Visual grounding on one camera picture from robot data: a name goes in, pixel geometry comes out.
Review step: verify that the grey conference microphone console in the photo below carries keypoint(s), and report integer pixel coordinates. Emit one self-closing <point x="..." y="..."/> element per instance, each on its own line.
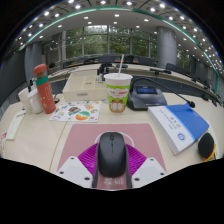
<point x="146" y="98"/>

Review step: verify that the colourful sticker sheet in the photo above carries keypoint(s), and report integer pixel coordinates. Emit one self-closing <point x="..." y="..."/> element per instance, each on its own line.
<point x="76" y="111"/>

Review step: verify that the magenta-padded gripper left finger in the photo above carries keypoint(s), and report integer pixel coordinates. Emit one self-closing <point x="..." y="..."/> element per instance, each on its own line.
<point x="72" y="168"/>

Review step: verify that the printed paper cup with straw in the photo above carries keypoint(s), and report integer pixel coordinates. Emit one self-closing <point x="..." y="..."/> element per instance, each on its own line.
<point x="117" y="95"/>

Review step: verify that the black gooseneck desk microphone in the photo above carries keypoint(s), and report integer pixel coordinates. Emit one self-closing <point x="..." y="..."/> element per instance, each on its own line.
<point x="30" y="85"/>

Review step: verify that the white cup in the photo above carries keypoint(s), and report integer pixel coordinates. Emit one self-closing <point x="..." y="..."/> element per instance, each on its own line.
<point x="36" y="101"/>
<point x="24" y="100"/>

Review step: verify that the blue and white book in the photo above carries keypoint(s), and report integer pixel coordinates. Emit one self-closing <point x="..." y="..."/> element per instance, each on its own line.
<point x="181" y="126"/>

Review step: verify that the pink mouse pad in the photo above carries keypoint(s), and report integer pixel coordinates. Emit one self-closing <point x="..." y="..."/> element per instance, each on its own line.
<point x="83" y="136"/>

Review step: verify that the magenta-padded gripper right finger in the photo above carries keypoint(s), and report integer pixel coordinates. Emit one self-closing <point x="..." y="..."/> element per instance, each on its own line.
<point x="149" y="169"/>

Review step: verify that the black computer mouse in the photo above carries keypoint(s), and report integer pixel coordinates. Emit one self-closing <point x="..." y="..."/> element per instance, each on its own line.
<point x="112" y="154"/>

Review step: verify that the ceiling lights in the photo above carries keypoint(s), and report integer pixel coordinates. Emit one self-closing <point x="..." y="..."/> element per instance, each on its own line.
<point x="116" y="15"/>

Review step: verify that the white cardboard box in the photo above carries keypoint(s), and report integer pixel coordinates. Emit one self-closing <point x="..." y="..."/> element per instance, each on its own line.
<point x="83" y="86"/>

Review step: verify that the red thermos bottle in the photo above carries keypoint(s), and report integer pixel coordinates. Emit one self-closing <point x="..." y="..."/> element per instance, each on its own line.
<point x="45" y="91"/>

